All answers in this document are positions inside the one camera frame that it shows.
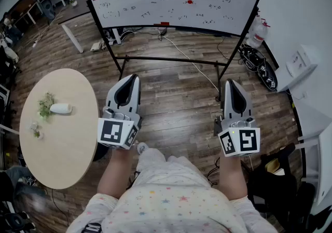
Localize person's right forearm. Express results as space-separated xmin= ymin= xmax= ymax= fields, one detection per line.
xmin=217 ymin=155 xmax=248 ymax=200

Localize small green plant sprig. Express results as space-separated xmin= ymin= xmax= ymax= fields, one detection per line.
xmin=27 ymin=121 xmax=45 ymax=139

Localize long white cable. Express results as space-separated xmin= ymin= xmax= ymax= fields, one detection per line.
xmin=160 ymin=33 xmax=221 ymax=94

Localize dark top table white leg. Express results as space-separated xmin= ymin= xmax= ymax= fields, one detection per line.
xmin=57 ymin=0 xmax=94 ymax=53

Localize black table base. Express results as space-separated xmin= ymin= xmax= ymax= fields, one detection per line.
xmin=92 ymin=143 xmax=109 ymax=162

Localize green flower bunch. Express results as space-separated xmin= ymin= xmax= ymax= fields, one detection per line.
xmin=37 ymin=92 xmax=56 ymax=120

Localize black oval case white tags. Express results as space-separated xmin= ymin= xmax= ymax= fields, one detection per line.
xmin=256 ymin=60 xmax=279 ymax=92

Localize black harness strap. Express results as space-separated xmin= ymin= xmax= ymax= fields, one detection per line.
xmin=81 ymin=223 xmax=102 ymax=233

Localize clear plastic water jug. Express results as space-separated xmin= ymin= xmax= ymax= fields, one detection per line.
xmin=248 ymin=15 xmax=268 ymax=33
xmin=245 ymin=25 xmax=270 ymax=49

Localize black bag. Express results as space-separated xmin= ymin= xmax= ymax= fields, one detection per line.
xmin=246 ymin=143 xmax=317 ymax=233

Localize white shelf rack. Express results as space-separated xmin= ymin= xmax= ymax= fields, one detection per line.
xmin=297 ymin=122 xmax=332 ymax=209

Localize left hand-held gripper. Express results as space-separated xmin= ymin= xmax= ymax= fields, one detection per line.
xmin=97 ymin=74 xmax=143 ymax=151

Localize person's star print pyjamas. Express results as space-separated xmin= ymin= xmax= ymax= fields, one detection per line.
xmin=66 ymin=146 xmax=280 ymax=233

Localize white vase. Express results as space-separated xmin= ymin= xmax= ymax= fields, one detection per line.
xmin=49 ymin=103 xmax=73 ymax=115

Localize person's left white shoe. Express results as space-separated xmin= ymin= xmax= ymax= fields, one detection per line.
xmin=136 ymin=142 xmax=148 ymax=155

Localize black floor cable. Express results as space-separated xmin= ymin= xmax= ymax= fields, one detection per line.
xmin=207 ymin=158 xmax=221 ymax=186

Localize person's left forearm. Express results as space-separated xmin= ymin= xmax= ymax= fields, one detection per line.
xmin=97 ymin=147 xmax=140 ymax=200

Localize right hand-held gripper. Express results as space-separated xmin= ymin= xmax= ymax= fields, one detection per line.
xmin=214 ymin=79 xmax=261 ymax=158

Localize round wooden table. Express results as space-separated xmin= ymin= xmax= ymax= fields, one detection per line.
xmin=19 ymin=68 xmax=100 ymax=190

